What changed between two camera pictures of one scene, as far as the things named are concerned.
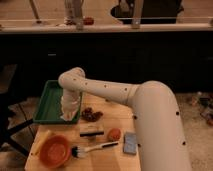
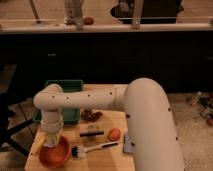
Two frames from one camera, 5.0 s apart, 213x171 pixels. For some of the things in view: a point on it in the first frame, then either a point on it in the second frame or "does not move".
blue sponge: (130, 143) does not move
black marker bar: (90, 133) does not move
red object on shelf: (88, 21) does not move
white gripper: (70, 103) to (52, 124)
